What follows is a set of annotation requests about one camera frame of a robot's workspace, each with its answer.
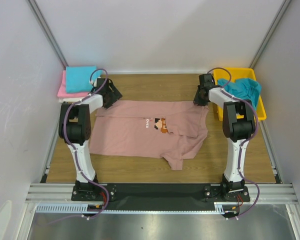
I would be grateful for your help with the folded teal t shirt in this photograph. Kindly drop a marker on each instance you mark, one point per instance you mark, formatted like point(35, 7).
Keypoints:
point(77, 79)

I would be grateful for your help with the yellow plastic bin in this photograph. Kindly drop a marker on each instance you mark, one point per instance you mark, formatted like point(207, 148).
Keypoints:
point(222, 77)

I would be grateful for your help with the dusty pink t shirt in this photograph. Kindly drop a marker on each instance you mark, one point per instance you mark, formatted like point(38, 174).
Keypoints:
point(174, 131)

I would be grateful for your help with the teal crumpled t shirt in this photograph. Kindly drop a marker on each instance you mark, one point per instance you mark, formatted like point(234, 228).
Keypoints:
point(245, 88)

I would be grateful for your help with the folded pink t shirt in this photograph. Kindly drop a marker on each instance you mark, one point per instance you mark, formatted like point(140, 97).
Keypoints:
point(62, 90)

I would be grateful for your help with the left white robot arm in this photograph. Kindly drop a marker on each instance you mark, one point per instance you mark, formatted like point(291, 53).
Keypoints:
point(75, 129)

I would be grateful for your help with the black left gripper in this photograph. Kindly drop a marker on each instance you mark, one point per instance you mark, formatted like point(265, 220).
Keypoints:
point(115, 94)

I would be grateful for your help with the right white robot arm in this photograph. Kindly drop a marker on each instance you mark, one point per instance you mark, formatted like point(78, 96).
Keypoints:
point(239, 127)

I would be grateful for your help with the grey slotted cable duct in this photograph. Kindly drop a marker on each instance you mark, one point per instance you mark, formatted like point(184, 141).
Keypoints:
point(73, 208)

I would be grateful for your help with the folded white t shirt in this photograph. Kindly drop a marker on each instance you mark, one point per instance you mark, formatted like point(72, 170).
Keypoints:
point(72, 99)

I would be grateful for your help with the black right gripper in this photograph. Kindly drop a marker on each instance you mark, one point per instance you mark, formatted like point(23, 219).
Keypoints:
point(200, 97)

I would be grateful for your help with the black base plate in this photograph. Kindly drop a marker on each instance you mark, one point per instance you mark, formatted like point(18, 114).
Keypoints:
point(158, 196)

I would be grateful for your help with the aluminium frame rail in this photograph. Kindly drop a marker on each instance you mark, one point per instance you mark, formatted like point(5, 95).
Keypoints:
point(42, 22)

